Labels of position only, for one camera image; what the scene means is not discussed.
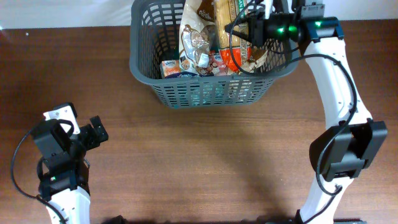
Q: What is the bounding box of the San Remo spaghetti pack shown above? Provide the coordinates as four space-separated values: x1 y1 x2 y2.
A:
214 0 252 73

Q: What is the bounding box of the coconut pouch beige brown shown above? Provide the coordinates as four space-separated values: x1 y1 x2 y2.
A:
243 48 268 73

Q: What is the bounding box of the mushroom pouch beige brown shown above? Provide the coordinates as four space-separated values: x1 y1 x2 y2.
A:
178 0 216 76

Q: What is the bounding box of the Kleenex tissue multipack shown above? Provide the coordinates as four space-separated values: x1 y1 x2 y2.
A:
159 51 228 79

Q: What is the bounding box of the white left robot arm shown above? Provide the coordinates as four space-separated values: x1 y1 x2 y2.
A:
31 116 109 223

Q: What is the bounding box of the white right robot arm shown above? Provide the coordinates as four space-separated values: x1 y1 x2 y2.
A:
224 1 387 223

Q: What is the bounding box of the grey plastic basket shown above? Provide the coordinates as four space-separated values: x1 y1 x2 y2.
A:
129 0 299 109

